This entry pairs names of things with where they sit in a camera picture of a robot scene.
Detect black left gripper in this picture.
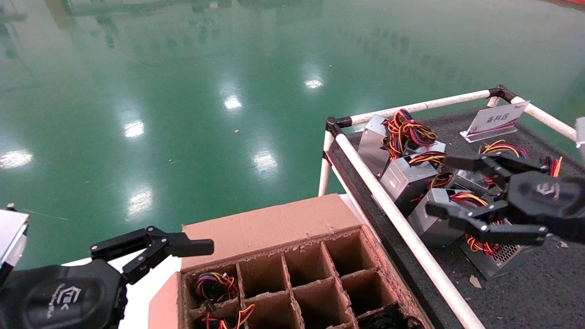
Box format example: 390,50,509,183
0,227,167,329

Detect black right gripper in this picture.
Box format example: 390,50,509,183
425,152,585,246

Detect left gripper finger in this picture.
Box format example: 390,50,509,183
122,233,214,285

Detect silver power supply mesh side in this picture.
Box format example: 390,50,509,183
459,154,564,280

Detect cardboard box with dividers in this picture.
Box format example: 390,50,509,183
147,194,430,329

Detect small silver power supply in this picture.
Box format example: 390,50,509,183
404,139,447,158

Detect white acrylic sign placard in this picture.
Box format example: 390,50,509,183
459,101,531,143

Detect black pipe connector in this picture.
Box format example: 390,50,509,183
488,85,516,103
325,117,352,138

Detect silver power supply upright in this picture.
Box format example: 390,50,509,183
358,109,438,179

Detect white pipe leg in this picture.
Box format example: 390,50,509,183
319,132,336,197

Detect silver power supply spread cables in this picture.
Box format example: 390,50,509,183
450,139,530,195

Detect power supply purple yellow cables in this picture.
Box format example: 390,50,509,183
192,271,239,309

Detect silver power supply with cables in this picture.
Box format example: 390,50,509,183
379,151,454,216
407,187,501,257

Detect power supply red orange cables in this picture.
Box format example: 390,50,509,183
201,303,255,329

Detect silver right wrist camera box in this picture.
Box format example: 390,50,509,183
575,117,585,158

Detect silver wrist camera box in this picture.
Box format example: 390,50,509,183
575,117,585,158
0,208,30,279

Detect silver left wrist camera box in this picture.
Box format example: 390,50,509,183
0,208,30,279

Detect long white pipe rail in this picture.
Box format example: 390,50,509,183
335,132,486,329

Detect power supply black cables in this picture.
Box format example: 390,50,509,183
363,305,414,329

